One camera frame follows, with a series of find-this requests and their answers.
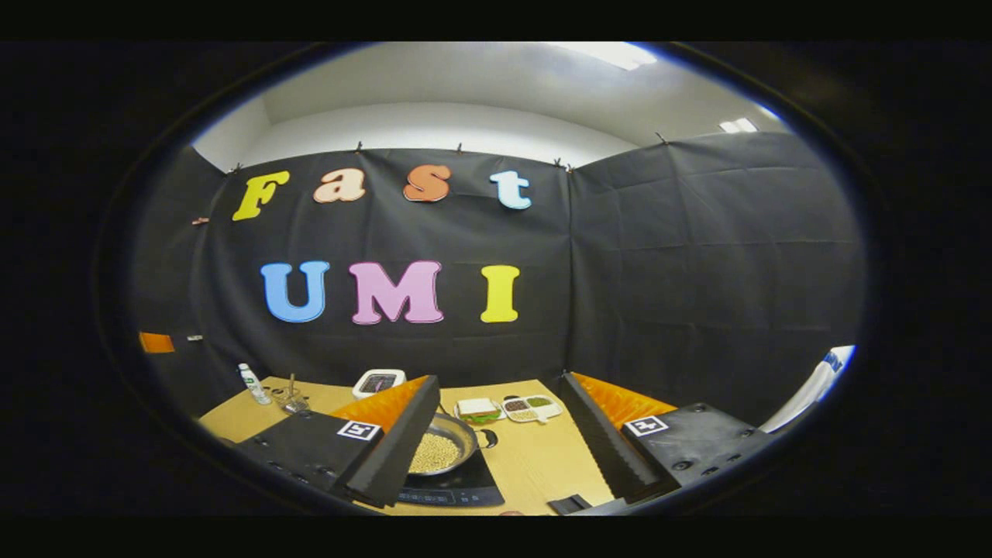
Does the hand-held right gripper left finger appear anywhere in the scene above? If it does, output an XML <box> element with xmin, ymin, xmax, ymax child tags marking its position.
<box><xmin>232</xmin><ymin>375</ymin><xmax>441</xmax><ymax>510</ymax></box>

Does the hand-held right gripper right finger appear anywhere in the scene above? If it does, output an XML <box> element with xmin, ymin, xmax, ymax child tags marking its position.
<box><xmin>558</xmin><ymin>372</ymin><xmax>777</xmax><ymax>505</ymax></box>

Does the pile of soybeans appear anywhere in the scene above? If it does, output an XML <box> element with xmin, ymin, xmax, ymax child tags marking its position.
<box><xmin>408</xmin><ymin>432</ymin><xmax>463</xmax><ymax>474</ymax></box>

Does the white blue cloth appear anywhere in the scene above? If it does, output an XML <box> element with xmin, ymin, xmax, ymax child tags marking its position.
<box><xmin>759</xmin><ymin>345</ymin><xmax>857</xmax><ymax>433</ymax></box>

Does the white toaster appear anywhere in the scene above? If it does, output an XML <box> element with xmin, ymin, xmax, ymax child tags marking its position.
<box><xmin>352</xmin><ymin>369</ymin><xmax>407</xmax><ymax>401</ymax></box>

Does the steel pot with black handles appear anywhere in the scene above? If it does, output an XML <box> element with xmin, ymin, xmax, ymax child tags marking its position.
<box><xmin>407</xmin><ymin>412</ymin><xmax>499</xmax><ymax>477</ymax></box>

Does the white green drink bottle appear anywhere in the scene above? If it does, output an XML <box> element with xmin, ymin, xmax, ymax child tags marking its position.
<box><xmin>238</xmin><ymin>363</ymin><xmax>272</xmax><ymax>406</ymax></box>

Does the sandwich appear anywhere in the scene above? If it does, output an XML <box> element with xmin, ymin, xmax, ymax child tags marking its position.
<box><xmin>453</xmin><ymin>398</ymin><xmax>505</xmax><ymax>425</ymax></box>

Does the black induction cooktop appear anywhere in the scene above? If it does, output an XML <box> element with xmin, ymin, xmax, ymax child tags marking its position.
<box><xmin>395</xmin><ymin>446</ymin><xmax>506</xmax><ymax>508</ymax></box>

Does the wire mesh basket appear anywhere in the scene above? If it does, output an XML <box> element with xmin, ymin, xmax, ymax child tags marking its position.
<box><xmin>271</xmin><ymin>386</ymin><xmax>311</xmax><ymax>415</ymax></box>

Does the white divided dish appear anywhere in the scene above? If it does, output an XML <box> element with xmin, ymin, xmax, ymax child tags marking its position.
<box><xmin>500</xmin><ymin>394</ymin><xmax>563</xmax><ymax>424</ymax></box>

